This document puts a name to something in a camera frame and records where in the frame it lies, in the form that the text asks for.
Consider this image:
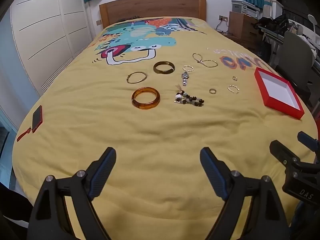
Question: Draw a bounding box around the red phone with strap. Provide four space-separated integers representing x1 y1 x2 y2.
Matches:
17 105 43 142

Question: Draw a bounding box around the white printer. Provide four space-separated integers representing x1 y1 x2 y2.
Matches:
231 0 260 18

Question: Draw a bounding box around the black bag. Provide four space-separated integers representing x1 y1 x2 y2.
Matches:
254 14 290 32

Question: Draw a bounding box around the red box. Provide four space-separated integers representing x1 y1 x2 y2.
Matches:
254 67 305 120

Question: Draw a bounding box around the yellow printed blanket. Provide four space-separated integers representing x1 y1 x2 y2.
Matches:
12 16 319 240

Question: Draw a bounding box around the thin silver bangle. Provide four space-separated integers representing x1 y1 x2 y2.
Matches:
126 72 148 85

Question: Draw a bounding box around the white desk lamp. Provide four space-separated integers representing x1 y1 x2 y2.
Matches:
307 14 318 37

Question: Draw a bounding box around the wooden dresser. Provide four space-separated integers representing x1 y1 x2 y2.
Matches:
228 11 261 46

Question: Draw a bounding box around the brown beaded bracelet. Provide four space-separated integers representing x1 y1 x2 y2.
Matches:
173 83 205 107

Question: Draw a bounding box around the white wardrobe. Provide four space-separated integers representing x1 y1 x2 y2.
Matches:
10 0 97 97

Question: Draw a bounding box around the amber bangle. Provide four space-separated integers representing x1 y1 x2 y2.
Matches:
131 87 161 110

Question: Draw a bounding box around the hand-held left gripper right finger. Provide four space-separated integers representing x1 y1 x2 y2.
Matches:
199 147 290 240

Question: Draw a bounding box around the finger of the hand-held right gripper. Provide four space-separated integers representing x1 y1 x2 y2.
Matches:
297 131 320 153
269 140 302 173

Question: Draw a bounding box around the grey chair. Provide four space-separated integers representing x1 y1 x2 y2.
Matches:
274 31 320 98

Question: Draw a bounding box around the desk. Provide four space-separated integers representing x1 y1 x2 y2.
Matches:
257 25 290 55

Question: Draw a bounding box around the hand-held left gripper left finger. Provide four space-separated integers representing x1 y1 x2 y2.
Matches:
26 147 117 240

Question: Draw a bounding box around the dark olive bangle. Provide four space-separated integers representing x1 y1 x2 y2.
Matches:
153 61 175 75

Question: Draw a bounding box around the wooden headboard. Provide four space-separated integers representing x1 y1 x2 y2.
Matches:
99 0 207 29

